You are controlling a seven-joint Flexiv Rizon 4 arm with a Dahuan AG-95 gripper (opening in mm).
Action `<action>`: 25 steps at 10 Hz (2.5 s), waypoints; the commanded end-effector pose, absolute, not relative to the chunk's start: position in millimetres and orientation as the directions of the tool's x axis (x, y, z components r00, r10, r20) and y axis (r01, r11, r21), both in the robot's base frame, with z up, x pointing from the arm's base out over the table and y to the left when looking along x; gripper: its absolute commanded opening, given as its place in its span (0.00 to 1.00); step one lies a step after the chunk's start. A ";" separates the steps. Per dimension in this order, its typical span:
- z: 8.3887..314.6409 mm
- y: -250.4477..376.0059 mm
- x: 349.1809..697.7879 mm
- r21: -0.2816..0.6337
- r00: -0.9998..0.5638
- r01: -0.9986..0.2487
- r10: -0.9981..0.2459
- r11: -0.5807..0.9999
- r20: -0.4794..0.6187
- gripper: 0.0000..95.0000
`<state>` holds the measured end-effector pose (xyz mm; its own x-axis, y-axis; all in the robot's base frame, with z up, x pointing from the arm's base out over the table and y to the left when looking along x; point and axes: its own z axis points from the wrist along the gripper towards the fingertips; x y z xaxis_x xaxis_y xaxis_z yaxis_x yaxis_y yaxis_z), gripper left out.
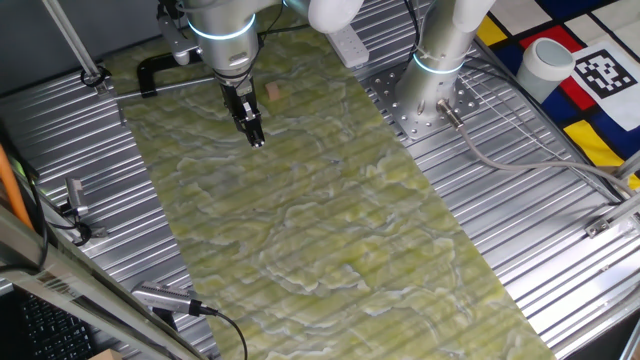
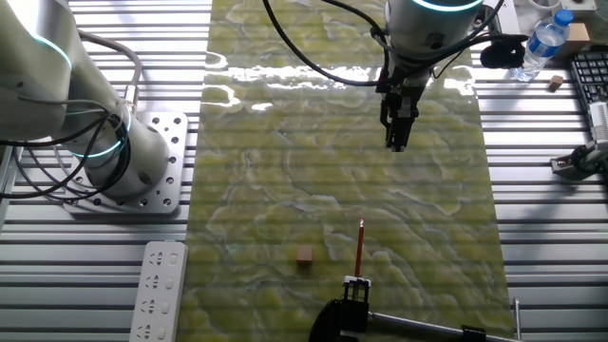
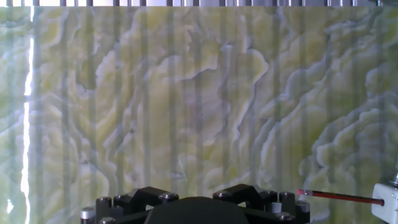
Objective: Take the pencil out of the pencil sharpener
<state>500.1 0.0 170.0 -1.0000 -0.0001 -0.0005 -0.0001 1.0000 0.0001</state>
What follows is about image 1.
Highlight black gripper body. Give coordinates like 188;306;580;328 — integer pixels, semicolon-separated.
218;77;262;132

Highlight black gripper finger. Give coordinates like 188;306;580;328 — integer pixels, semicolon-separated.
233;114;257;147
246;112;267;150

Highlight black C-clamp with rod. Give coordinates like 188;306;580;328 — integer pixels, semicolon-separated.
113;49;217;101

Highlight green marble pattern mat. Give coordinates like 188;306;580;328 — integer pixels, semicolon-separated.
102;9;559;360

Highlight white power strip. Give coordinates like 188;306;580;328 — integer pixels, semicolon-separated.
324;24;371;70

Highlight thin metal pole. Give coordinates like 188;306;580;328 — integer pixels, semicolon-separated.
40;0;109;96

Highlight black keyboard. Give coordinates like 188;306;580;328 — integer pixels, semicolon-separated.
17;292;99;360

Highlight colourful checked cloth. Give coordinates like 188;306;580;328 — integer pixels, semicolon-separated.
474;0;640;191

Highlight white marker tag sheet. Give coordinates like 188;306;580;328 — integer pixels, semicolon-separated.
569;40;640;132

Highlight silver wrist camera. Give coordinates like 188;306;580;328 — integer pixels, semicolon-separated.
157;0;201;66

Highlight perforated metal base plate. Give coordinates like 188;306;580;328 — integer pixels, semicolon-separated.
367;62;481;142

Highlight small silver camera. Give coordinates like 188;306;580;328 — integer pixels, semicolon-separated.
64;177;90;217

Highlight black camera cable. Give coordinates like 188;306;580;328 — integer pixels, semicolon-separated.
189;298;250;360
49;207;95;247

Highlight ribbed silver camera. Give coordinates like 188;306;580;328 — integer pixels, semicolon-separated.
130;280;204;317

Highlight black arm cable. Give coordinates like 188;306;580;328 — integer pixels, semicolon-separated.
402;0;425;61

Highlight grey cable with connector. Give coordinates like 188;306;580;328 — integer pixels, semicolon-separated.
435;98;636;197

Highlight aluminium frame bar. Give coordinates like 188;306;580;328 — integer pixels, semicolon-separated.
612;149;640;181
589;192;640;236
0;204;211;360
618;317;640;360

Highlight orange cable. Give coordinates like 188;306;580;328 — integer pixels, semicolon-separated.
0;144;35;231

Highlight metal corner bracket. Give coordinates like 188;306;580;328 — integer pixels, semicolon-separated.
583;217;612;240

